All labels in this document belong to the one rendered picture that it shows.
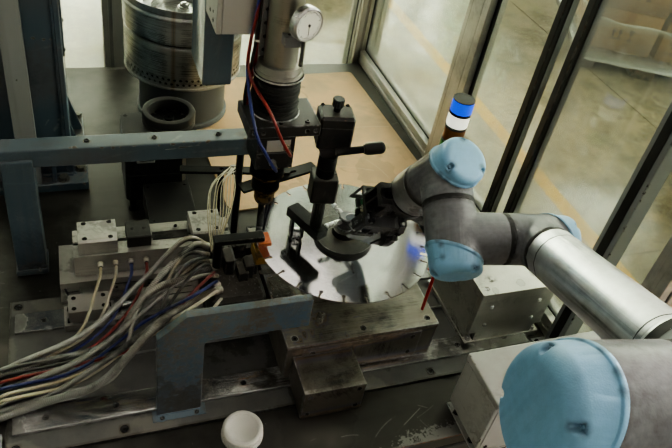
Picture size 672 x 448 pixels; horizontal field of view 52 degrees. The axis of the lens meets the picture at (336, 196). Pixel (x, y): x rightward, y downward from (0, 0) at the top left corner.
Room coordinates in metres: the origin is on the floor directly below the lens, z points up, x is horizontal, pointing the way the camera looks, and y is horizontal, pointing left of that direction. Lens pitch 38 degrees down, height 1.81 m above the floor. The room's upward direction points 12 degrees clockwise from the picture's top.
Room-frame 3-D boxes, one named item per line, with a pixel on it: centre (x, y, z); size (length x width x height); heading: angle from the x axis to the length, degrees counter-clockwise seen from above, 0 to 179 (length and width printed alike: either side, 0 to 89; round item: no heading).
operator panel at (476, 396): (0.82, -0.43, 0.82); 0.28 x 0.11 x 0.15; 116
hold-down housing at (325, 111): (0.92, 0.03, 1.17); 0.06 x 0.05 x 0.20; 107
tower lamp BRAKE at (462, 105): (1.22, -0.21, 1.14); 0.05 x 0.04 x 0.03; 26
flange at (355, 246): (0.98, -0.03, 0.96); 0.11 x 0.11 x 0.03
